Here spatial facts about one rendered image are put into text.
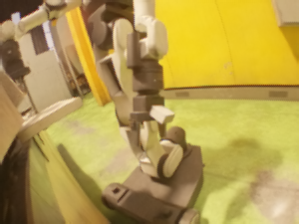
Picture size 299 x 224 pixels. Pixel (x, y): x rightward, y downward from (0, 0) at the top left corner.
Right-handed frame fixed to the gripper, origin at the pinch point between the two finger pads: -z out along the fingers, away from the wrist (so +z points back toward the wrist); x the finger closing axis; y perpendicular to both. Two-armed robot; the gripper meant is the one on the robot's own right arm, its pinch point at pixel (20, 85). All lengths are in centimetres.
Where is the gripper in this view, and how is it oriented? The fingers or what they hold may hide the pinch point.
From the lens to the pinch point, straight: 64.3
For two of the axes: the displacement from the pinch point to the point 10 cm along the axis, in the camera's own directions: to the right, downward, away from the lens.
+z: -3.0, -8.8, -3.6
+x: -6.5, 4.7, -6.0
